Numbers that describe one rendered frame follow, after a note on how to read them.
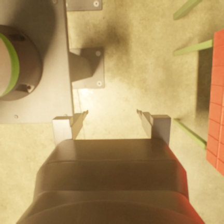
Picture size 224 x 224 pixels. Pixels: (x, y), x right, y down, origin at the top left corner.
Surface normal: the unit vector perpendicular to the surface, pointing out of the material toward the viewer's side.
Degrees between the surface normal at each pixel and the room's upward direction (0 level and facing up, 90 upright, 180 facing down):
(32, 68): 66
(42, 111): 0
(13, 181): 0
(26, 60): 77
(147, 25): 0
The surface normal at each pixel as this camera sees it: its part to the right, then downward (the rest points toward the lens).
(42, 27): -0.01, 0.25
